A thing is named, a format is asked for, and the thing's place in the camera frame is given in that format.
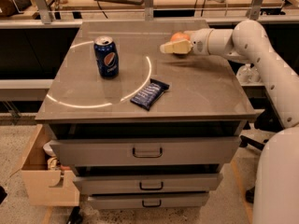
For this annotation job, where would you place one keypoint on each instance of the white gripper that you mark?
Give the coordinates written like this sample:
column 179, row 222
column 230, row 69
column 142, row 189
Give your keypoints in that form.
column 199, row 41

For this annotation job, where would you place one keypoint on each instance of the orange fruit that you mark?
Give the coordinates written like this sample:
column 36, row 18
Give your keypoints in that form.
column 179, row 35

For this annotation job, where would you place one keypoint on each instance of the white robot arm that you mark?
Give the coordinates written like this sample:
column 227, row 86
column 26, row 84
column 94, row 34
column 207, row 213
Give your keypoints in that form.
column 276, row 198

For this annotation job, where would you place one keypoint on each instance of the blue snack bar wrapper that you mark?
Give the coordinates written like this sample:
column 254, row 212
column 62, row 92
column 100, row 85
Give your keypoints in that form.
column 146, row 97

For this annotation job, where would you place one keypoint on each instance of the clear plastic bottle left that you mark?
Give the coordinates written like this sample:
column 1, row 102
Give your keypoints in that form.
column 244, row 73

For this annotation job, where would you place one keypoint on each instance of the blue Pepsi can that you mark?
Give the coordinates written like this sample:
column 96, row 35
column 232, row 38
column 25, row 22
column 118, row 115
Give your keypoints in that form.
column 106, row 56

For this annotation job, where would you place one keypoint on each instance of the grey drawer cabinet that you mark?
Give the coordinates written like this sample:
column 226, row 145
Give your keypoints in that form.
column 204, row 98

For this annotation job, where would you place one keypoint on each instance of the top grey drawer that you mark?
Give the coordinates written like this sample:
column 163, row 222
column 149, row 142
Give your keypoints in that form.
column 145, row 152

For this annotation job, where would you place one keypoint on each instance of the grey drawer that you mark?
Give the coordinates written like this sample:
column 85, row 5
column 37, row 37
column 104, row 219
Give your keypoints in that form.
column 153, row 200
column 133, row 184
column 145, row 152

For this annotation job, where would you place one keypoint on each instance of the black office chair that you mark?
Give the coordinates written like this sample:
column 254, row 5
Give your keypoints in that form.
column 266, row 121

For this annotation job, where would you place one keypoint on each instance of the middle grey drawer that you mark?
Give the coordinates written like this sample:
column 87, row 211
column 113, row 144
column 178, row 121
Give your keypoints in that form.
column 133, row 184

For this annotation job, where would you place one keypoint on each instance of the bottom grey drawer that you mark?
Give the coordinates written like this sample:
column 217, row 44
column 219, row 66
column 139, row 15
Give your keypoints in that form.
column 153, row 200

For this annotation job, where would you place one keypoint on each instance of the white bowl in box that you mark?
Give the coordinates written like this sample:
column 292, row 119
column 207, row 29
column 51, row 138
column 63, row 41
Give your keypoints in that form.
column 48, row 150

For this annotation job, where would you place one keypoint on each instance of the light wooden box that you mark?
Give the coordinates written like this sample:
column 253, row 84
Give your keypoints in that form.
column 43, row 186

